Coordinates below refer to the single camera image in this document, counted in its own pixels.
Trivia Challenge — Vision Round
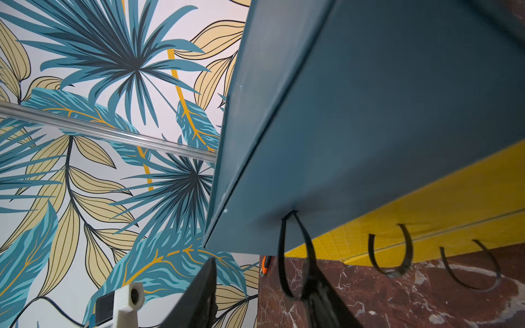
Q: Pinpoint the teal top drawer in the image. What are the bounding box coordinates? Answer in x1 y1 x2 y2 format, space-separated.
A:
204 0 525 256

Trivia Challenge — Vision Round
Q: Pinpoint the left aluminium corner post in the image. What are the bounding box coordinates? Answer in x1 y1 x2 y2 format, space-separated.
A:
1 101 217 163

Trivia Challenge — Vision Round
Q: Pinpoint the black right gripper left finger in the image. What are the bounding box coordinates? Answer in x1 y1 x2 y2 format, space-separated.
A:
160 258 217 328

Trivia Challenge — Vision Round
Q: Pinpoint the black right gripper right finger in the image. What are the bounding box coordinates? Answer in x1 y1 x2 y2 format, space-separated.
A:
305 275 362 328

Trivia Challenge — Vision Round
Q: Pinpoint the black pull loop drawer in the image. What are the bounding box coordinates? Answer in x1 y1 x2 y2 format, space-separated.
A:
367 224 414 279
278 210 317 301
439 239 502 292

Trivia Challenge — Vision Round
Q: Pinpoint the black pull loop top drawer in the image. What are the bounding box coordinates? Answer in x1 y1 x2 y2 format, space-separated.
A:
278 210 317 301

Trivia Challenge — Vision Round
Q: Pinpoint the teal drawer cabinet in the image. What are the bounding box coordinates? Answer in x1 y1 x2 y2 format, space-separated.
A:
204 0 525 230

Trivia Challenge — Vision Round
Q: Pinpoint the black pull loop middle drawer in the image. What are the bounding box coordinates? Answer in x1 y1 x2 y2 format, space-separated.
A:
367 224 414 279

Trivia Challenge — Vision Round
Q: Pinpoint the yellow bottom drawer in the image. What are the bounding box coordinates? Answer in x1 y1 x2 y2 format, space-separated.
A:
313 142 524 267

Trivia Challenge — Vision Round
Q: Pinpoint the black pull loop bottom drawer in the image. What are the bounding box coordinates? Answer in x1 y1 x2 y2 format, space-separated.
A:
439 239 502 292

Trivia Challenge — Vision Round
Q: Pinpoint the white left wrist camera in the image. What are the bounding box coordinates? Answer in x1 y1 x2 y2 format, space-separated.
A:
84 282 145 328

